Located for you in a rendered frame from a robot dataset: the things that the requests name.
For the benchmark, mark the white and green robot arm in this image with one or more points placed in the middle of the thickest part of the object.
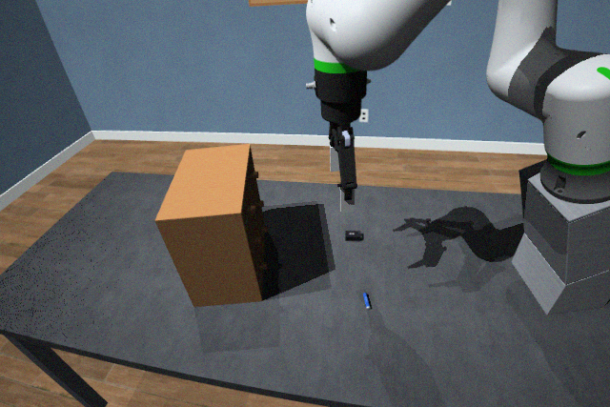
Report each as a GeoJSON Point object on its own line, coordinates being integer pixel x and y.
{"type": "Point", "coordinates": [568, 91]}

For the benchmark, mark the grey 9v battery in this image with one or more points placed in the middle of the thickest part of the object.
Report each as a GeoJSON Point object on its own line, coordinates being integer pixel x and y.
{"type": "Point", "coordinates": [352, 235]}

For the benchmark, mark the brown wooden drawer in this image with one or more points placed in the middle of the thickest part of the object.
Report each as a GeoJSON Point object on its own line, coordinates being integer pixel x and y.
{"type": "Point", "coordinates": [260, 268]}
{"type": "Point", "coordinates": [251, 175]}
{"type": "Point", "coordinates": [247, 209]}
{"type": "Point", "coordinates": [254, 240]}
{"type": "Point", "coordinates": [257, 204]}
{"type": "Point", "coordinates": [262, 228]}

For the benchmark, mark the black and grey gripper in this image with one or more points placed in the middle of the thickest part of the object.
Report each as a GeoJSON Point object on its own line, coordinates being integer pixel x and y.
{"type": "Point", "coordinates": [342, 148]}

